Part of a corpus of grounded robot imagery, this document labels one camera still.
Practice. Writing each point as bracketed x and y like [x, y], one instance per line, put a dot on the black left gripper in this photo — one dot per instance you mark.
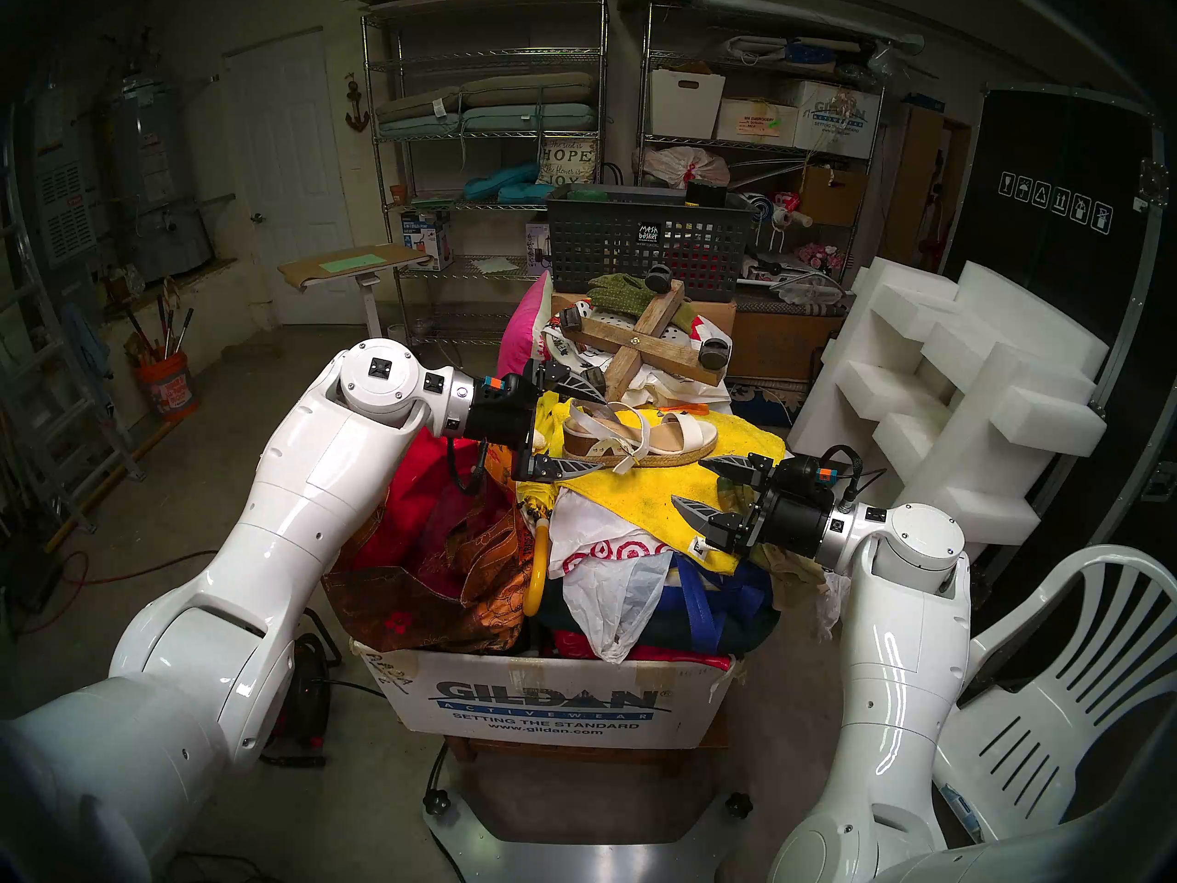
[504, 412]

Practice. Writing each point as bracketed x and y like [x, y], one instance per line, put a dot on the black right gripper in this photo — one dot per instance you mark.
[795, 518]

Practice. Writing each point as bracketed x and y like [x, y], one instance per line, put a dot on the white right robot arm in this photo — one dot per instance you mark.
[901, 670]

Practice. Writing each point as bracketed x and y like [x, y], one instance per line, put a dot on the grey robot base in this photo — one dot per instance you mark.
[588, 858]

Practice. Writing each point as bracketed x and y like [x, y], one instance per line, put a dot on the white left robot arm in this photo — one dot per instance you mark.
[303, 495]

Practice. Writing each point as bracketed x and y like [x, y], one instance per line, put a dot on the yellow towel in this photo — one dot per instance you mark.
[662, 513]

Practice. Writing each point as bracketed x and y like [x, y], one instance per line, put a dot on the beige green garden glove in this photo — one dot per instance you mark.
[795, 573]

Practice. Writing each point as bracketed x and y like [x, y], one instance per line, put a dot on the pink pillow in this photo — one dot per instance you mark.
[522, 338]

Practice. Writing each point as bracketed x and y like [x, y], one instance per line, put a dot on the blue patterned rug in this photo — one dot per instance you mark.
[763, 405]

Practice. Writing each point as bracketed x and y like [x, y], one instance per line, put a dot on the blue fabric bag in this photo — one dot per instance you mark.
[726, 605]

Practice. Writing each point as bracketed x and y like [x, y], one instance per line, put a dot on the orange scissors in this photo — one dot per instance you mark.
[685, 410]

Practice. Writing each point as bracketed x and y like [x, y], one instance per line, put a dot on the wooden cross caster dolly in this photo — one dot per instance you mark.
[634, 338]

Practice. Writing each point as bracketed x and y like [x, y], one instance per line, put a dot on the green knit glove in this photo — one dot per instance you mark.
[621, 292]

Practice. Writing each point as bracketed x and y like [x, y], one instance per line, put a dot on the red orange tote bag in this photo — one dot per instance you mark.
[432, 522]

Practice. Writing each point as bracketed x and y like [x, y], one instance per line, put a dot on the brown wooden chest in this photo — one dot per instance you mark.
[782, 343]

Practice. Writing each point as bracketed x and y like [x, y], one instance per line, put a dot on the white red plastic bag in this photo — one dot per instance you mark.
[607, 605]

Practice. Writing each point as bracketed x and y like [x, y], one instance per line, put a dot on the red fabric bag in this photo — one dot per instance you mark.
[644, 653]

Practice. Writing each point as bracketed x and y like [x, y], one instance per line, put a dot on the black mesh basket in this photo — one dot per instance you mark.
[598, 237]

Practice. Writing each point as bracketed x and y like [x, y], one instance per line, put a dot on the grey clothes iron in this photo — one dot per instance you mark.
[805, 288]

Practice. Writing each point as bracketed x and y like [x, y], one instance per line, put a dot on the blue white product box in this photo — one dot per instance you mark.
[426, 240]

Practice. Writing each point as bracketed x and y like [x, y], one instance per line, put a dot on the turquoise pillow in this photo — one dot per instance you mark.
[501, 182]

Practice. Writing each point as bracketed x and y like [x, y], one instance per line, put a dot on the pink artificial flowers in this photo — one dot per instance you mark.
[821, 258]

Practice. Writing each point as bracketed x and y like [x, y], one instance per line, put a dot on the HOPE sign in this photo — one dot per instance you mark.
[568, 162]

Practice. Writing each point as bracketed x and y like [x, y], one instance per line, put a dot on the large Gildan cardboard box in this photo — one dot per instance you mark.
[552, 702]

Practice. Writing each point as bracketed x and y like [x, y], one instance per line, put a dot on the white pink plastic bag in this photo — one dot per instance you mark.
[685, 166]

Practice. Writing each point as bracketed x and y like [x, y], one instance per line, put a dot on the brown wooden stand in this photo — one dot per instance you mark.
[588, 757]

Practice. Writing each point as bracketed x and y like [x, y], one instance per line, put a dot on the pale teal seat cushion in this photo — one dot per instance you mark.
[524, 118]

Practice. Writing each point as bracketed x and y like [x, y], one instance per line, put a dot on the brown cardboard box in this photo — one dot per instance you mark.
[832, 196]

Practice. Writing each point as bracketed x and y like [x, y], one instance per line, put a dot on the olive seat cushion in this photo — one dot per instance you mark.
[524, 87]

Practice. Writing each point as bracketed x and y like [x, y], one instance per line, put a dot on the white storage bin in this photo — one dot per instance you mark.
[685, 104]

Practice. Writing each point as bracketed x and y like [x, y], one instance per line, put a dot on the white panel door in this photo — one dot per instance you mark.
[294, 191]

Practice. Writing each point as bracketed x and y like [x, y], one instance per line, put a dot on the white box orange label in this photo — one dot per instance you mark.
[754, 122]

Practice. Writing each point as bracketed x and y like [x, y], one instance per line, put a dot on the brown wooden cabinet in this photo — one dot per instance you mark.
[919, 187]

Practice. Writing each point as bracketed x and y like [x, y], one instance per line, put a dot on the white plastic chair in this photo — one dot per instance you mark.
[1021, 752]

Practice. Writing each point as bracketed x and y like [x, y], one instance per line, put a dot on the orange bucket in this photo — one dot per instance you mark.
[165, 389]

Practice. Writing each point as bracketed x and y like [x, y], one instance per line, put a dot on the small Gildan cardboard box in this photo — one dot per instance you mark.
[837, 118]

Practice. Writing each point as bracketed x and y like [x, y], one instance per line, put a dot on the grey water heater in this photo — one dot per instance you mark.
[156, 173]

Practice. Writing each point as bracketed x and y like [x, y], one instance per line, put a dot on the black flight case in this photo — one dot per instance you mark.
[1057, 145]

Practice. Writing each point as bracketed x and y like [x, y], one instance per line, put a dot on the aluminium ladder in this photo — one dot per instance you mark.
[55, 412]

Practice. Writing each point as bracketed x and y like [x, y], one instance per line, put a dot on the grey furnace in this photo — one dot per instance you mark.
[64, 210]

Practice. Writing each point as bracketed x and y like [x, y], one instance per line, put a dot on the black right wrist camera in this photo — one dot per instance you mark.
[805, 472]

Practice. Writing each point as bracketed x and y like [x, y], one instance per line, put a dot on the white foam packing frame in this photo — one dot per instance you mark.
[947, 403]

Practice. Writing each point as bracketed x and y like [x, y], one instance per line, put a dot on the anchor wall decoration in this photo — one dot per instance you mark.
[356, 104]

